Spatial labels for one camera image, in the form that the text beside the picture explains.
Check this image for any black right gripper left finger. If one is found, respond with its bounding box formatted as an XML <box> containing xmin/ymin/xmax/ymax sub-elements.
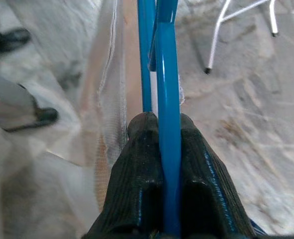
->
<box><xmin>87</xmin><ymin>111</ymin><xmax>164</xmax><ymax>239</ymax></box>

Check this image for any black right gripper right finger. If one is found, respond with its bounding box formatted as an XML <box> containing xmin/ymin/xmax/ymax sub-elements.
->
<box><xmin>179</xmin><ymin>113</ymin><xmax>256</xmax><ymax>239</ymax></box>

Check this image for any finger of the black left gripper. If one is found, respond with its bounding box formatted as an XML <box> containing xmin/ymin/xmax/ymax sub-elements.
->
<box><xmin>3</xmin><ymin>107</ymin><xmax>59</xmax><ymax>132</ymax></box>
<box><xmin>0</xmin><ymin>28</ymin><xmax>30</xmax><ymax>59</ymax></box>

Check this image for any cream white garment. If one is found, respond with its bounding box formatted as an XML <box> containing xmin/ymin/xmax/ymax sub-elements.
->
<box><xmin>0</xmin><ymin>0</ymin><xmax>187</xmax><ymax>239</ymax></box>

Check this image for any blue plastic hanger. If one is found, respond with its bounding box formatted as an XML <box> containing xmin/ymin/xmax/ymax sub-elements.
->
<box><xmin>136</xmin><ymin>0</ymin><xmax>183</xmax><ymax>239</ymax></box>

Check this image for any light blue folding table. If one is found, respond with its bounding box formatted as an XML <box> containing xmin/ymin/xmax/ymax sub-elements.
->
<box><xmin>203</xmin><ymin>0</ymin><xmax>280</xmax><ymax>75</ymax></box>

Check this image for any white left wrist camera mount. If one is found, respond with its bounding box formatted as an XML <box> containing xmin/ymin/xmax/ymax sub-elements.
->
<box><xmin>0</xmin><ymin>73</ymin><xmax>39</xmax><ymax>130</ymax></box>

